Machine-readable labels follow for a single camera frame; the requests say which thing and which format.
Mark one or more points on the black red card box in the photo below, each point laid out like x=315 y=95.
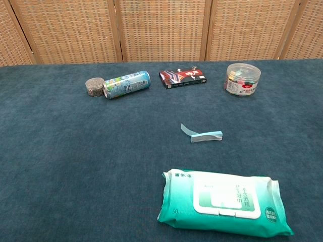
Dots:
x=181 y=78

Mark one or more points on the blue green beverage can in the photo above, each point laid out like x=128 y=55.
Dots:
x=126 y=85

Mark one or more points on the small clear jar dark contents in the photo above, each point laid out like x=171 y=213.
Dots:
x=94 y=88

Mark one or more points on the clear tub of colourful clips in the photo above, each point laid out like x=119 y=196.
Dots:
x=242 y=80

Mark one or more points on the wicker folding screen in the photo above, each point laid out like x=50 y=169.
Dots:
x=161 y=30

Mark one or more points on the teal table cloth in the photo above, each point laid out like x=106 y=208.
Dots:
x=75 y=151

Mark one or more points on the green wet wipes pack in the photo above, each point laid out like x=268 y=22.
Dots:
x=222 y=201

